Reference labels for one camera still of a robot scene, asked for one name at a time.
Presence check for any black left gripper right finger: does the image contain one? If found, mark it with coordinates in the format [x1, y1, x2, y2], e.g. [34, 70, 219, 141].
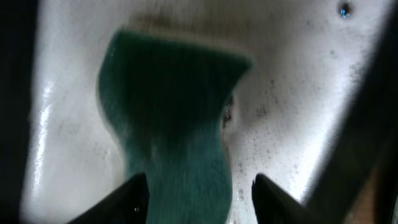
[251, 173, 311, 224]

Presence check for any green sponge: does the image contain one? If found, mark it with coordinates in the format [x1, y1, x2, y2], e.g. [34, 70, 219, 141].
[98, 30, 252, 223]

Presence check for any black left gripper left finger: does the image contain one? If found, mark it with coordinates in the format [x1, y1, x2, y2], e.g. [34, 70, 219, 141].
[70, 173, 149, 224]

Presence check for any black rectangular soapy tray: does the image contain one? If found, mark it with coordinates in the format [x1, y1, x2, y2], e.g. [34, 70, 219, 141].
[1, 0, 397, 223]

